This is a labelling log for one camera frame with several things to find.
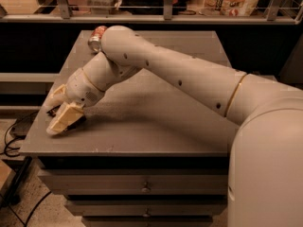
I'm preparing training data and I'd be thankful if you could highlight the round metal drawer knob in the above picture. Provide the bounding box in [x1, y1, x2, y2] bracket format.
[141, 182, 151, 193]

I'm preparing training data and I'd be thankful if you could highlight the grey drawer cabinet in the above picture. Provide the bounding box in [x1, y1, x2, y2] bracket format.
[19, 29, 241, 227]

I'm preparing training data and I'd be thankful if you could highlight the red soda can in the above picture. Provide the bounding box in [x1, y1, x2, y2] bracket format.
[88, 26, 107, 53]

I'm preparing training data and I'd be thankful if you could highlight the lower metal drawer knob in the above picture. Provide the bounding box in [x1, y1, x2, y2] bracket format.
[142, 208, 151, 218]

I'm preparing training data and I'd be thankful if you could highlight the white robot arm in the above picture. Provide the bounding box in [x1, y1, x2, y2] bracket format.
[45, 26, 303, 227]

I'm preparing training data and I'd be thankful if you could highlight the black bag behind glass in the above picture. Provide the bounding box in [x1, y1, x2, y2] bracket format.
[119, 0, 189, 15]

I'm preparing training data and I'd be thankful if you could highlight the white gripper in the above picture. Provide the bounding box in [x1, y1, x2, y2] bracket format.
[42, 67, 106, 136]

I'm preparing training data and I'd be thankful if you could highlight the metal glass railing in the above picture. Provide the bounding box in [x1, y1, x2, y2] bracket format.
[0, 0, 303, 25]

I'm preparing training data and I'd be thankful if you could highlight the dark power adapter box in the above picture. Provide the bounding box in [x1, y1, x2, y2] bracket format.
[9, 112, 37, 138]

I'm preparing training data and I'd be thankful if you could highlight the black floor cables left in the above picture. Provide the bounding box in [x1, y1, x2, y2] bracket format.
[0, 111, 52, 227]

